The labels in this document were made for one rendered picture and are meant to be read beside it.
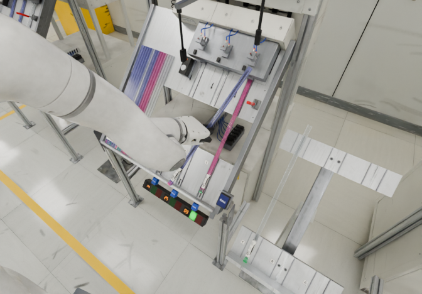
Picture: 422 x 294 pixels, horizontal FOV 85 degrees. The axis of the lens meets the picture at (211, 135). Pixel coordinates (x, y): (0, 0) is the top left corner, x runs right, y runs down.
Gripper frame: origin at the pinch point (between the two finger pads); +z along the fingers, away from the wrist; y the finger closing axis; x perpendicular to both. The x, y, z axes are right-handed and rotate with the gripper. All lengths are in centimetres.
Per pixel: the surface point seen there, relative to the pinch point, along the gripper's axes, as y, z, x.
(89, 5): 140, 24, -1
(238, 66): 8.0, 12.1, -22.3
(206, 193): -9.6, 9.1, 25.7
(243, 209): -18, 54, 47
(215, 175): -8.1, 10.9, 17.5
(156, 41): 53, 12, -12
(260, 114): -7.9, 16.2, -11.9
